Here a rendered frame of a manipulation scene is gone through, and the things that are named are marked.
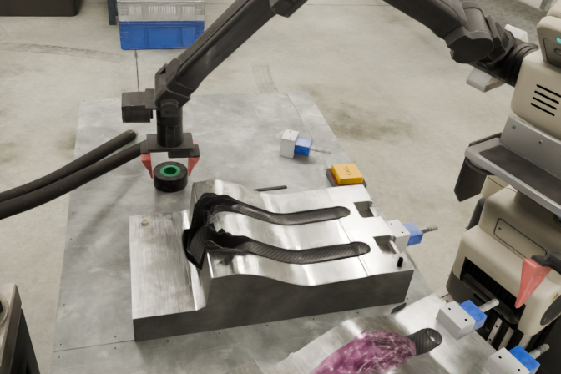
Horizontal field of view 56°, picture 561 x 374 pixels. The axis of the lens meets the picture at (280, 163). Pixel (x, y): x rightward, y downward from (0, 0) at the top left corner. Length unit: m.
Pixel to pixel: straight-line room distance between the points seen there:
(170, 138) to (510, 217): 0.75
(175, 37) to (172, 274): 3.17
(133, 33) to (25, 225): 1.93
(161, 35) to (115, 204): 2.88
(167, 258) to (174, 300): 0.10
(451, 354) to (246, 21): 0.65
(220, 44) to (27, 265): 1.54
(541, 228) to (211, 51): 0.76
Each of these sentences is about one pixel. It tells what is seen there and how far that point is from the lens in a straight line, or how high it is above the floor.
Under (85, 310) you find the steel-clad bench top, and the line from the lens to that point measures 1.03.
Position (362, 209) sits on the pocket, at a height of 0.87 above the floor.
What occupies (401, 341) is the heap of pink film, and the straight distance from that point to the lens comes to 0.88.
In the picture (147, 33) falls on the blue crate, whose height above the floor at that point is 0.12.
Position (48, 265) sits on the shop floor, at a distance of 2.30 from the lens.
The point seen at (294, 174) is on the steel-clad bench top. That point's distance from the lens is 1.34.
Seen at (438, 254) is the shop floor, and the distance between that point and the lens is 2.46.
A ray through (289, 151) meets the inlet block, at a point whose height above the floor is 0.82.
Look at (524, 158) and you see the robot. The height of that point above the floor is 1.04.
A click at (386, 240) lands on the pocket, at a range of 1.08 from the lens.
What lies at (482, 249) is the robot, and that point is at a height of 0.80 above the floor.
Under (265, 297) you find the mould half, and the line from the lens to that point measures 0.94.
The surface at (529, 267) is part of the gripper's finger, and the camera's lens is 0.84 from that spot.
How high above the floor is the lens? 1.57
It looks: 34 degrees down
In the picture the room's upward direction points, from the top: 6 degrees clockwise
